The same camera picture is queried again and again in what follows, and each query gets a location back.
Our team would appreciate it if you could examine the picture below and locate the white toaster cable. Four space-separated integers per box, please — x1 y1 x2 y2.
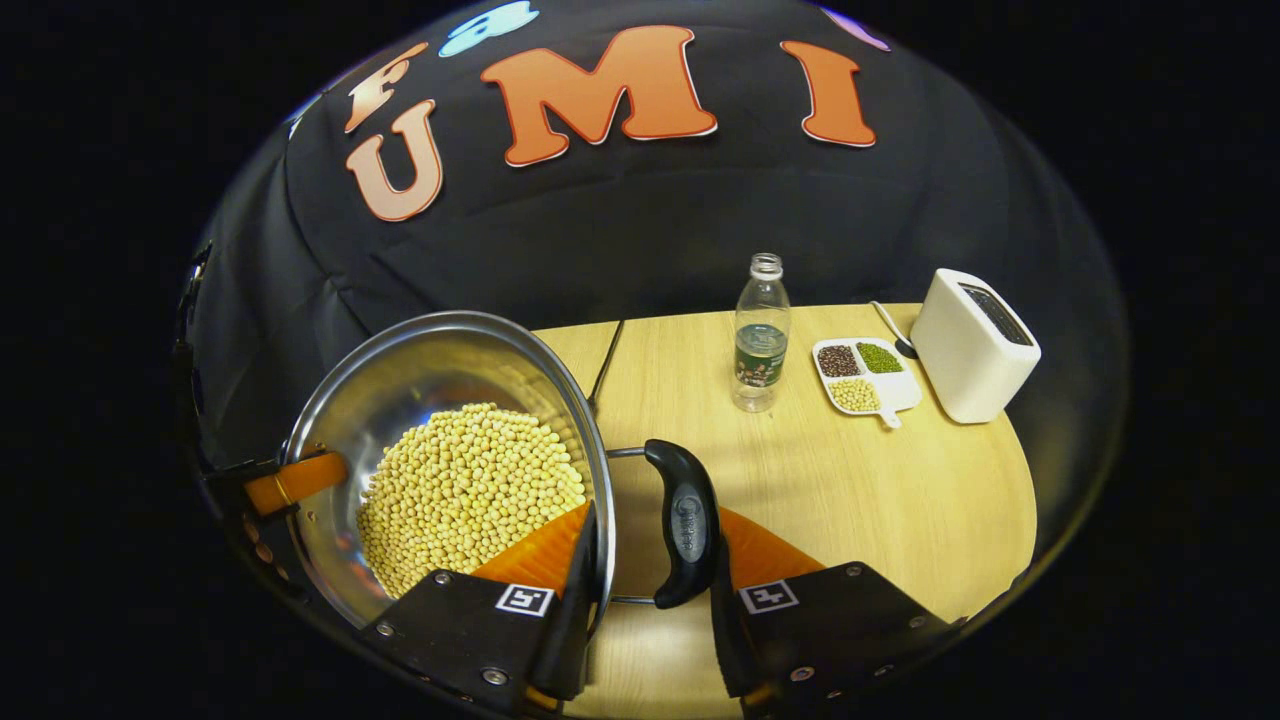
870 300 919 359

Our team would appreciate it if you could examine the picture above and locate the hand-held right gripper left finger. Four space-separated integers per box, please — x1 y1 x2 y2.
362 500 604 716

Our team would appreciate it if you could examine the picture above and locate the white toaster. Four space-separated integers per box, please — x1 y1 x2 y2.
910 268 1043 425

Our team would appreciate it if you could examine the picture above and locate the white divided bean plate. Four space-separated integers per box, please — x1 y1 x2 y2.
812 337 923 429

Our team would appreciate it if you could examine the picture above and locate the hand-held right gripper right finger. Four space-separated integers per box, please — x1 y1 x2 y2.
708 505 966 716

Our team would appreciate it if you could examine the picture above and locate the clear plastic water bottle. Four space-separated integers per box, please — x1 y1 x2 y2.
730 253 793 414

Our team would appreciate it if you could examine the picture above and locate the pile of soybeans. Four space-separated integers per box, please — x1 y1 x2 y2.
355 402 589 599

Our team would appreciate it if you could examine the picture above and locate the steel pot with black handles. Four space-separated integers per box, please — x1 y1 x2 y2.
283 310 723 633

